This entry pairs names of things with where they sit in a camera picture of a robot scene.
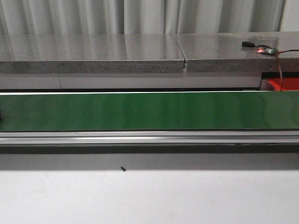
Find red plastic tray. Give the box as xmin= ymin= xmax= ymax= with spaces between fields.
xmin=267 ymin=77 xmax=299 ymax=91

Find grey stone countertop slab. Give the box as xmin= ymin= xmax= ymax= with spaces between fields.
xmin=0 ymin=32 xmax=299 ymax=74

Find black connector plug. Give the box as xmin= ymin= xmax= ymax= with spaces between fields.
xmin=242 ymin=41 xmax=255 ymax=48

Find green conveyor belt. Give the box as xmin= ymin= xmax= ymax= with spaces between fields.
xmin=0 ymin=91 xmax=299 ymax=132

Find small green circuit board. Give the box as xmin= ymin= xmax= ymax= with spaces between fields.
xmin=256 ymin=47 xmax=278 ymax=55

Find grey pleated curtain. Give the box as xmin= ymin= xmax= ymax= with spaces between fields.
xmin=0 ymin=0 xmax=299 ymax=35

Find aluminium conveyor frame rail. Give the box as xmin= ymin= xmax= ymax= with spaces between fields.
xmin=0 ymin=130 xmax=299 ymax=146

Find red black wire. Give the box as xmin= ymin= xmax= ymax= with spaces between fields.
xmin=252 ymin=44 xmax=299 ymax=92

